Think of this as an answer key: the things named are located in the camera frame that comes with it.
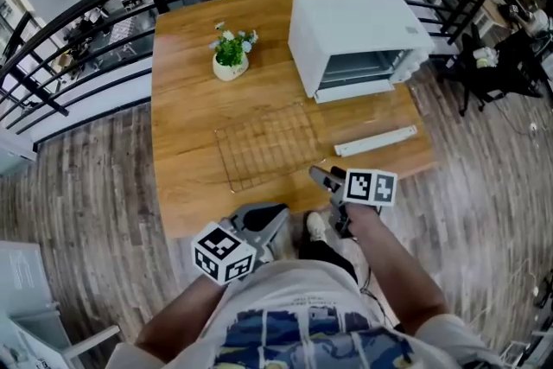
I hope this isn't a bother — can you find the person's right forearm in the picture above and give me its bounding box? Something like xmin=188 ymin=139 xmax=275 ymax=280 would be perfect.
xmin=345 ymin=202 xmax=450 ymax=336

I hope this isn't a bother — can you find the white cabinet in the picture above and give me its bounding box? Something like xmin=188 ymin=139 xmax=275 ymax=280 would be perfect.
xmin=0 ymin=240 xmax=61 ymax=321

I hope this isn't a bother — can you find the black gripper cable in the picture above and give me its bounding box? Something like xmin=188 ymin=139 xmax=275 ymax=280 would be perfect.
xmin=353 ymin=265 xmax=401 ymax=332

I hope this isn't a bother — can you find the person's cream right shoe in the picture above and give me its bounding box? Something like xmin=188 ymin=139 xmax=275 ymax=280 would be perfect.
xmin=305 ymin=211 xmax=327 ymax=242

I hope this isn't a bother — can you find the pale yellow white bundle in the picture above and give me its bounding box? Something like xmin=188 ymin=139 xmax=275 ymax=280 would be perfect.
xmin=472 ymin=46 xmax=501 ymax=69

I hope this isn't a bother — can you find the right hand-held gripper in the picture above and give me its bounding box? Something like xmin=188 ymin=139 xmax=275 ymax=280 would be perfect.
xmin=309 ymin=166 xmax=397 ymax=239

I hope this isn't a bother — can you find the white pot with green plant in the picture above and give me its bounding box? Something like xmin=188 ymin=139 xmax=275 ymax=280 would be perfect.
xmin=208 ymin=21 xmax=259 ymax=82

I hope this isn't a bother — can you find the person's white printed shirt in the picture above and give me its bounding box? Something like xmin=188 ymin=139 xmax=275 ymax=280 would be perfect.
xmin=105 ymin=258 xmax=505 ymax=369

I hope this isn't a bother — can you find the metal wire oven rack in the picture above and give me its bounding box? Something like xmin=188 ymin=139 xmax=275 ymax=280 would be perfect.
xmin=214 ymin=101 xmax=327 ymax=194

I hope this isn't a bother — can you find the brown cardboard box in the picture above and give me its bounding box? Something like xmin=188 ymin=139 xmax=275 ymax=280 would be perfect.
xmin=50 ymin=53 xmax=75 ymax=73

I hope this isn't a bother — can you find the person's left forearm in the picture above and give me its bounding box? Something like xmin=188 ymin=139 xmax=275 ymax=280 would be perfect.
xmin=136 ymin=274 xmax=228 ymax=364

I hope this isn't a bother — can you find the wooden desk with white frame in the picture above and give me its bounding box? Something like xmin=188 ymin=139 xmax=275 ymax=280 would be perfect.
xmin=473 ymin=0 xmax=515 ymax=35

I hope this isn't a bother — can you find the white toaster oven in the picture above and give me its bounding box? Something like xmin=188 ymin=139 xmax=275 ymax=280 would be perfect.
xmin=288 ymin=0 xmax=436 ymax=158

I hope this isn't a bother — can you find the large glass window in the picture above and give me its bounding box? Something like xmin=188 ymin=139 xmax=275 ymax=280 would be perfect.
xmin=0 ymin=0 xmax=35 ymax=57

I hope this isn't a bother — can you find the black office chair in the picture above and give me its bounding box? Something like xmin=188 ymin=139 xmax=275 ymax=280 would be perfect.
xmin=435 ymin=23 xmax=546 ymax=118

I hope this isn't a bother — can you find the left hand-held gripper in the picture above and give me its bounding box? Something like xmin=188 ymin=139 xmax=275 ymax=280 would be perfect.
xmin=191 ymin=202 xmax=289 ymax=286

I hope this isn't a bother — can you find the white desk frame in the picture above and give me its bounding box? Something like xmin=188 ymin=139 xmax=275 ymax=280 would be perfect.
xmin=8 ymin=306 xmax=122 ymax=369

